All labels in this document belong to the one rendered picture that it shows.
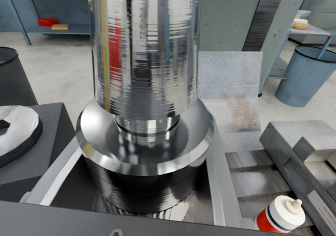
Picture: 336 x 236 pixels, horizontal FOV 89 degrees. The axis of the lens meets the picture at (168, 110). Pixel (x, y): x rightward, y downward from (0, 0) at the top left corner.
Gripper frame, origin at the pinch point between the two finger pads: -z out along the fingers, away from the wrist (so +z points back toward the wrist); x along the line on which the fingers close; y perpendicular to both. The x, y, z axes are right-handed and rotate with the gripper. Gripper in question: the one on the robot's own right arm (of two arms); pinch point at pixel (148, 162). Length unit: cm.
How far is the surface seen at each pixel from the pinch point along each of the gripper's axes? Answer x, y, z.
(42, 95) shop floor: 154, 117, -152
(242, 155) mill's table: -19.3, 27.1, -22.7
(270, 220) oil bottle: -17.7, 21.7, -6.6
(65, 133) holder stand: 13.1, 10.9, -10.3
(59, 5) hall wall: 248, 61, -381
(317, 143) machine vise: -28.4, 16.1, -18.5
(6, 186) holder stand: 13.3, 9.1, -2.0
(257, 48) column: -25, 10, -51
